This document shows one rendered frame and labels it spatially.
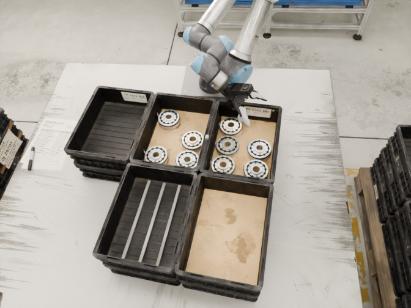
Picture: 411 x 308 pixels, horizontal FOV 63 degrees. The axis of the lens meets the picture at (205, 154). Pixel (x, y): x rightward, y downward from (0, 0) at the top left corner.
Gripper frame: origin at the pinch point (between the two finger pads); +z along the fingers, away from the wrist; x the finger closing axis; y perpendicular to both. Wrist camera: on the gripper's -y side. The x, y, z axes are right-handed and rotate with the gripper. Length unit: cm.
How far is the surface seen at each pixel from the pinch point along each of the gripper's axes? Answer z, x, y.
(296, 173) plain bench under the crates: 34.1, 5.0, 10.0
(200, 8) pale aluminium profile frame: -60, -124, 142
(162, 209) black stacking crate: -7, 55, 14
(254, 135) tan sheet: 7.2, 3.3, 12.5
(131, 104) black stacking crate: -45, 18, 45
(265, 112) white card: 4.4, -7.2, 8.7
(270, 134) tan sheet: 12.6, -1.2, 9.7
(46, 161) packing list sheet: -60, 64, 64
